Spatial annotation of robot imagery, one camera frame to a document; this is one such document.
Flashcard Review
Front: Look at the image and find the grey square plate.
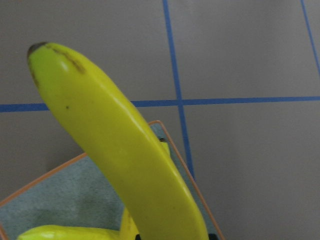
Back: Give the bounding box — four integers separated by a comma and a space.
0, 121, 223, 240

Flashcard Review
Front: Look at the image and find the small yellow banana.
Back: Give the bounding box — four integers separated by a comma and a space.
16, 225, 120, 240

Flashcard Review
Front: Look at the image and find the large yellow banana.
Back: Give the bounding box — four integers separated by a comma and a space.
119, 141, 170, 240

